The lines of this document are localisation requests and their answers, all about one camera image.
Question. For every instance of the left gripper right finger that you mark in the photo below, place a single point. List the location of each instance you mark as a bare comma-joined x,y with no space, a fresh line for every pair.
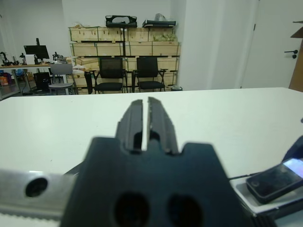
163,127

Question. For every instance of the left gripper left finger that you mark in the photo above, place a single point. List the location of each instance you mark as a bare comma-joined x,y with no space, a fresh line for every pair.
132,127

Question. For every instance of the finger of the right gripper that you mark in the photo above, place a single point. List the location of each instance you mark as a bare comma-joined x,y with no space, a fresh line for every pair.
296,151

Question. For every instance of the black phone-like camera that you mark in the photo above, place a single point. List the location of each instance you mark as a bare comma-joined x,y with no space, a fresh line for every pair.
272,184

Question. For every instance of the small black desktop robot arm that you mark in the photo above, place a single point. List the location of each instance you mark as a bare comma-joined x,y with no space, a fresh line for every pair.
4,60

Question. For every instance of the black box with white insert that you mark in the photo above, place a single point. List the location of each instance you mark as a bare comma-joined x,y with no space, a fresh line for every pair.
248,204

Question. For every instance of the small brown cardboard box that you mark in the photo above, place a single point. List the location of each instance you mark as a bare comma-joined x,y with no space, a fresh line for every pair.
30,76

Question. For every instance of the colourful printed box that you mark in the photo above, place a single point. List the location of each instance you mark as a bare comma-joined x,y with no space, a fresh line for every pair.
4,79

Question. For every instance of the dark waste bin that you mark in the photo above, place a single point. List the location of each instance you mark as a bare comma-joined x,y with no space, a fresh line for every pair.
177,88

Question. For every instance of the black mesh office chair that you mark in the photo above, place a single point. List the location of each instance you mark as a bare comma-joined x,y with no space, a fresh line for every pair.
146,67
111,67

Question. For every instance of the grey chair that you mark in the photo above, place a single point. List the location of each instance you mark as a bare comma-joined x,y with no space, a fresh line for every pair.
61,69

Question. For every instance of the black computer tower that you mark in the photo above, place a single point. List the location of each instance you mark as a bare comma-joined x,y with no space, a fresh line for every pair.
42,81

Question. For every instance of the small dark desktop device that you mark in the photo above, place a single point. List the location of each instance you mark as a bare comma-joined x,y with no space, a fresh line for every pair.
22,59
56,58

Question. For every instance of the black bag with white trim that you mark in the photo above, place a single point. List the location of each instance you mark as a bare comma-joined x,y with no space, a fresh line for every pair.
120,23

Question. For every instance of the flat black case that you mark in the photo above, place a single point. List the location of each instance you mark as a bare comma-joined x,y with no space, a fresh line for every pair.
161,23

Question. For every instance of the white door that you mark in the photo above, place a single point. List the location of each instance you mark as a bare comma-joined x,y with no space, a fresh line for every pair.
267,47

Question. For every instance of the clear plastic bag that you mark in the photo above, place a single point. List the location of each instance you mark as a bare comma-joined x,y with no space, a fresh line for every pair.
161,17

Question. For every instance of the black computer monitor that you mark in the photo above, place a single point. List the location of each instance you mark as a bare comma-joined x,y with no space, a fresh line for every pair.
36,52

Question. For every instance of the wooden desk with white legs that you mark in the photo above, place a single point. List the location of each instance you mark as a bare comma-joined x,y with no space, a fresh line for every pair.
23,65

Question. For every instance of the black monitor stand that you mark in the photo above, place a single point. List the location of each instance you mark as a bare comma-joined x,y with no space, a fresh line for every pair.
37,41

